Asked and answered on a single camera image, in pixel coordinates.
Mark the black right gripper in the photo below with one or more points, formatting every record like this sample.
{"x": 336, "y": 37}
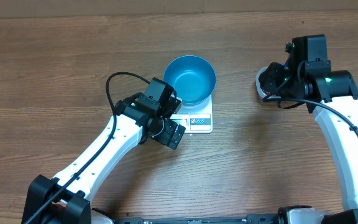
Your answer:
{"x": 269, "y": 82}

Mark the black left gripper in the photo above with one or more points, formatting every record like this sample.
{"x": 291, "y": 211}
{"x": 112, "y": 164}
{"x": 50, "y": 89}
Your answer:
{"x": 166, "y": 137}

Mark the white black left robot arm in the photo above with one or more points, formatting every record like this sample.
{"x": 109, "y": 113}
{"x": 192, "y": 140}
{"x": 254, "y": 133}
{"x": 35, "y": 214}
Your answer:
{"x": 67, "y": 197}

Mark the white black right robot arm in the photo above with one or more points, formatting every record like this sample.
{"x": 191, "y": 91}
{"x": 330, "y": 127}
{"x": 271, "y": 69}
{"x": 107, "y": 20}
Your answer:
{"x": 306, "y": 78}

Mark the white digital kitchen scale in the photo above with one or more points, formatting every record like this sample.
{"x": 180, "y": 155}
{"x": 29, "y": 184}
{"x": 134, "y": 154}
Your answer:
{"x": 197, "y": 119}

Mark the blue metal bowl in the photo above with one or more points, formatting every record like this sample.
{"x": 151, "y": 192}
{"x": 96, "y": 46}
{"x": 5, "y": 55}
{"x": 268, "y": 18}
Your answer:
{"x": 192, "y": 77}

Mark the clear plastic food container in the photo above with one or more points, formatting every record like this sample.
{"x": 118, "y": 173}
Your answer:
{"x": 271, "y": 82}

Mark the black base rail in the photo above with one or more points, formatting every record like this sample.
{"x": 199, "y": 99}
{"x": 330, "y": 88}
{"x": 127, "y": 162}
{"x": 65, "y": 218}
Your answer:
{"x": 249, "y": 219}

